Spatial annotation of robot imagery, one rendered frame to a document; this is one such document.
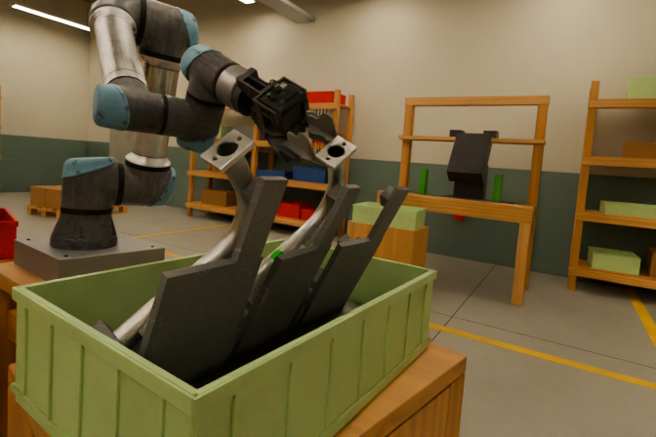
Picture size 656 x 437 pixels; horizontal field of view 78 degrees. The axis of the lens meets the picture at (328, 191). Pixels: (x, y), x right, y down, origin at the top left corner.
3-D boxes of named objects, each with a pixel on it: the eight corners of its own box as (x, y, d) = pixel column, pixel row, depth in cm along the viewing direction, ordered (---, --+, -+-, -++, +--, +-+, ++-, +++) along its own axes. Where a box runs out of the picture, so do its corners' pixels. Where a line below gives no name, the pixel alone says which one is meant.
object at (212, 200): (326, 243, 578) (337, 88, 562) (184, 216, 731) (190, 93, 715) (344, 238, 625) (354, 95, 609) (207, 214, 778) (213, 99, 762)
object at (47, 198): (96, 208, 750) (97, 168, 744) (127, 213, 719) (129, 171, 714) (26, 214, 639) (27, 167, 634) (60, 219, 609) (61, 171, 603)
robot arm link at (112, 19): (83, -31, 91) (102, 88, 63) (136, -14, 98) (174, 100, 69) (77, 18, 97) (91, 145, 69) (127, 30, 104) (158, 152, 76)
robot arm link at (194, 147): (152, 132, 80) (163, 80, 75) (207, 139, 87) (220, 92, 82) (160, 151, 74) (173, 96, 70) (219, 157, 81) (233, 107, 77)
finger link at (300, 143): (317, 156, 58) (278, 123, 62) (319, 180, 63) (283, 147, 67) (333, 145, 59) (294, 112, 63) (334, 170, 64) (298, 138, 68)
